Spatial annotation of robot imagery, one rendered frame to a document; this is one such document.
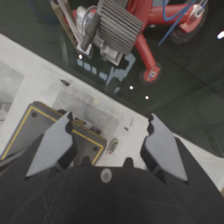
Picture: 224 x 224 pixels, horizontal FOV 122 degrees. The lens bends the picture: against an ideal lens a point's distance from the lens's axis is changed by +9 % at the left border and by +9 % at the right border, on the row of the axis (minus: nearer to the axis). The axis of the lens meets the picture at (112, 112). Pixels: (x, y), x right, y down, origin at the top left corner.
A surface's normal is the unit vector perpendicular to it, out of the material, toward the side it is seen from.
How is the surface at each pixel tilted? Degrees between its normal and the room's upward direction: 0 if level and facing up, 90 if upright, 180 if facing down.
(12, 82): 0
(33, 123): 0
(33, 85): 10
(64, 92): 0
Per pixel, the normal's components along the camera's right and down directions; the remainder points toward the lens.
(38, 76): -0.10, 0.00
